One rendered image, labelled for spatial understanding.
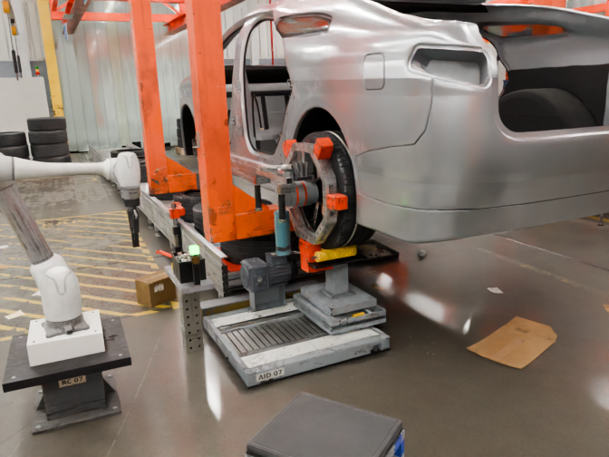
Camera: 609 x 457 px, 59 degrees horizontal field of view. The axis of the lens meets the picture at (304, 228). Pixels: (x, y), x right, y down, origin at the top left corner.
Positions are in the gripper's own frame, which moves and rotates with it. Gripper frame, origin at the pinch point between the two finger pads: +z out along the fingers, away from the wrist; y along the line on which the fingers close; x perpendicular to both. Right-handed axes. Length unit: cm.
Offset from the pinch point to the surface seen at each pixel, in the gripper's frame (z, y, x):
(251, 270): 34, -21, 71
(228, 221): 8, -41, 67
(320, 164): -31, 25, 90
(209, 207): -3, -43, 56
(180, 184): 10, -232, 104
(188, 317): 53, -18, 30
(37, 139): -8, -839, 53
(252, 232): 16, -40, 82
